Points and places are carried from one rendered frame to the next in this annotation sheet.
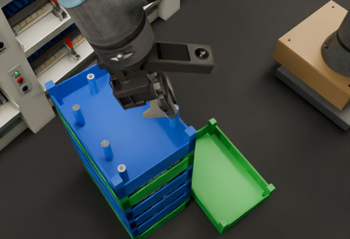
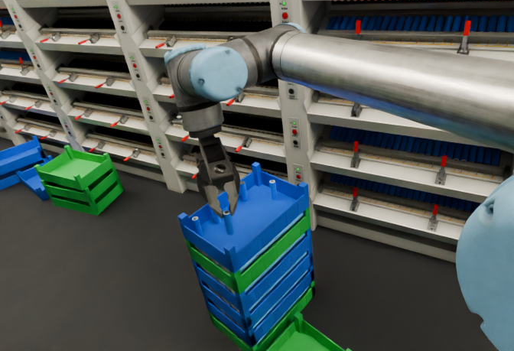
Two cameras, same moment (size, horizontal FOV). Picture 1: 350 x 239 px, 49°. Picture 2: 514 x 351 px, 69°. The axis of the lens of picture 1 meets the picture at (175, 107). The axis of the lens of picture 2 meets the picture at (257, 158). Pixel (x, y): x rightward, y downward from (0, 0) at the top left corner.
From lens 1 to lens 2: 0.78 m
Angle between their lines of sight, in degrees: 60
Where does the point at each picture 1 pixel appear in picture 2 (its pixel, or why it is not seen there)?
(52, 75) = (329, 201)
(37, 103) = not seen: hidden behind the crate
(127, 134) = (239, 226)
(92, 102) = (263, 199)
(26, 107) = not seen: hidden behind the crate
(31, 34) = (326, 157)
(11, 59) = (299, 157)
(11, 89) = (291, 177)
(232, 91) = not seen: outside the picture
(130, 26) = (181, 102)
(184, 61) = (206, 160)
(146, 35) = (193, 118)
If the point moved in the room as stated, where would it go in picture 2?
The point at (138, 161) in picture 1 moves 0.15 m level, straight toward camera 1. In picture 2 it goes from (216, 238) to (161, 260)
